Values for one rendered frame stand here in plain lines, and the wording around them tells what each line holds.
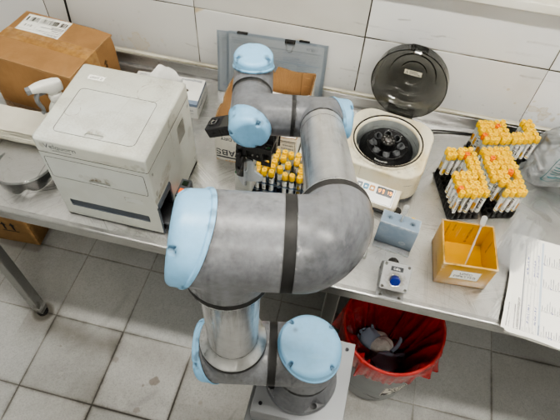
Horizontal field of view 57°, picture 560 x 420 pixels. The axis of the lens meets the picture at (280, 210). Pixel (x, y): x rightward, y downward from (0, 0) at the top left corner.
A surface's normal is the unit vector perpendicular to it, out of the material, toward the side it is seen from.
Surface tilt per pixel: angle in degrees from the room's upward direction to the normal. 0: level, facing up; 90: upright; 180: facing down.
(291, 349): 10
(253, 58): 0
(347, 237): 43
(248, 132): 90
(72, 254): 0
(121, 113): 0
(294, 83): 87
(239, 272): 68
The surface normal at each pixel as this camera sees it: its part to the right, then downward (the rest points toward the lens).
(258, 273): -0.01, 0.54
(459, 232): -0.15, 0.80
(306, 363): 0.19, -0.52
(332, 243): 0.44, 0.00
